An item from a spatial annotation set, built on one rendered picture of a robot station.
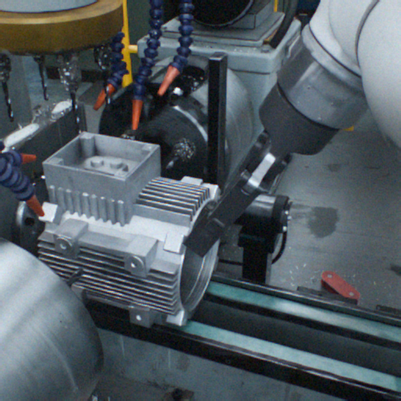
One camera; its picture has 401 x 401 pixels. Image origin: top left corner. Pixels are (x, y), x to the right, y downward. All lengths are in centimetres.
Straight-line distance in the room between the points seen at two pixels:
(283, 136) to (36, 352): 29
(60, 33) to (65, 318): 29
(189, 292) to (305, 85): 41
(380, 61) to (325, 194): 97
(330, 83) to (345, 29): 5
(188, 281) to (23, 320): 35
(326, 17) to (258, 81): 61
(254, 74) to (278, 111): 57
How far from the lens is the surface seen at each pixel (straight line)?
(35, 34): 60
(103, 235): 70
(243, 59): 106
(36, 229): 82
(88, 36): 61
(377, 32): 37
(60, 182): 71
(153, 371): 83
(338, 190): 133
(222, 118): 77
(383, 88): 34
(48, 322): 52
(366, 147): 155
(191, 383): 81
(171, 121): 89
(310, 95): 48
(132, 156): 75
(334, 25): 45
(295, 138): 50
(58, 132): 83
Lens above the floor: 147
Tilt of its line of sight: 33 degrees down
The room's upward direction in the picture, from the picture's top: straight up
